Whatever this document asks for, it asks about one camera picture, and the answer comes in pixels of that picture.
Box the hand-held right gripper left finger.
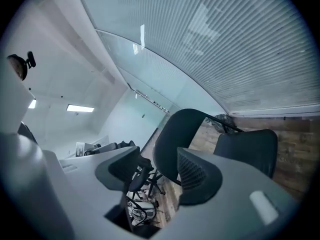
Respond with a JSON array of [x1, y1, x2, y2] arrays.
[[58, 145, 141, 240]]

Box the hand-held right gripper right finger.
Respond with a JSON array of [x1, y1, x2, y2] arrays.
[[149, 146, 301, 240]]

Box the black folding chair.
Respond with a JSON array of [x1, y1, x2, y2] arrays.
[[152, 108, 279, 186]]

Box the black office chair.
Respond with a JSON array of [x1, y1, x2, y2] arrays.
[[128, 156, 166, 201]]

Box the white round floor device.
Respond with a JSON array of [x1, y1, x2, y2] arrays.
[[126, 196, 158, 226]]

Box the camouflage bag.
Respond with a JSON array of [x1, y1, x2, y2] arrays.
[[209, 113, 236, 135]]

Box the white window blinds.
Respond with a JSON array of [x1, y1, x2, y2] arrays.
[[74, 0, 320, 115]]

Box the black head-mounted camera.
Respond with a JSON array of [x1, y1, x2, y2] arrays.
[[25, 50, 37, 70]]

